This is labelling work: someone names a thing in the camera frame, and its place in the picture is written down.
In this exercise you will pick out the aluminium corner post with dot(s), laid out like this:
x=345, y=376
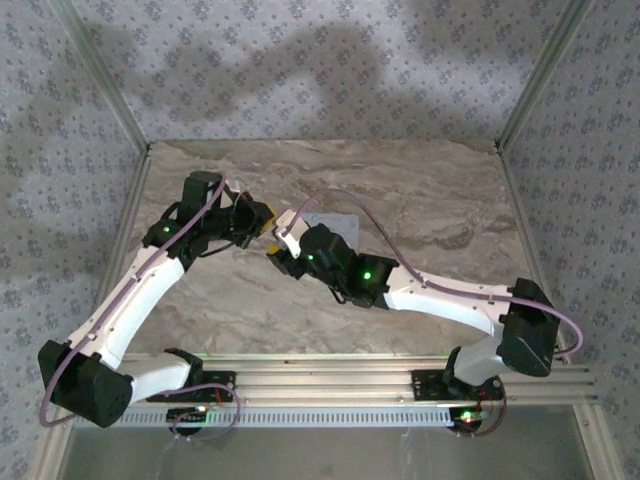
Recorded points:
x=100, y=80
x=545, y=75

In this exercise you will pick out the aluminium table side rail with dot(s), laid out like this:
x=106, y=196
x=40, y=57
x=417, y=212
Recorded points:
x=127, y=220
x=520, y=220

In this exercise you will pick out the small key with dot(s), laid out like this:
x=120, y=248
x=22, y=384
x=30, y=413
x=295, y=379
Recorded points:
x=273, y=248

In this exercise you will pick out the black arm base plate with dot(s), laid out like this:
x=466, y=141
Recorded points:
x=220, y=382
x=427, y=382

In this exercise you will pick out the controller board with green light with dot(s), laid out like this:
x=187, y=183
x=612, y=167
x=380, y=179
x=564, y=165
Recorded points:
x=467, y=417
x=189, y=414

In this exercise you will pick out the grey metal panel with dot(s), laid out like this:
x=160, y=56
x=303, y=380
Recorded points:
x=325, y=455

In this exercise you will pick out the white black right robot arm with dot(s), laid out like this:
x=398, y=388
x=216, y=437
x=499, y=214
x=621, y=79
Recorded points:
x=440, y=300

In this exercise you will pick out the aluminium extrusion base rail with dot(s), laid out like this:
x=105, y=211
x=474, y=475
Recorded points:
x=325, y=380

